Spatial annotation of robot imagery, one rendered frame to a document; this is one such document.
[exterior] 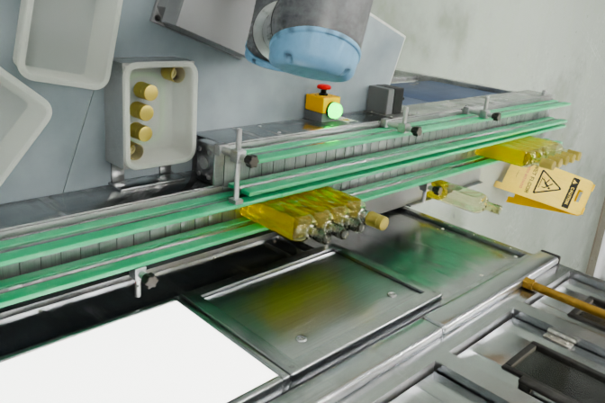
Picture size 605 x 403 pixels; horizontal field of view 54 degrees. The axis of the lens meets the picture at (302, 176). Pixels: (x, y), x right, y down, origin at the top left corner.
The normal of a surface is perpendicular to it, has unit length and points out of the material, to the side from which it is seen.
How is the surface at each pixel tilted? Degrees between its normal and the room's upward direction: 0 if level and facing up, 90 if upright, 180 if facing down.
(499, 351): 90
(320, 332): 90
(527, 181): 77
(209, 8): 1
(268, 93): 0
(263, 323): 90
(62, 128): 0
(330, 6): 41
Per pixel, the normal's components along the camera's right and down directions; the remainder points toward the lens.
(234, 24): 0.70, 0.28
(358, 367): 0.08, -0.95
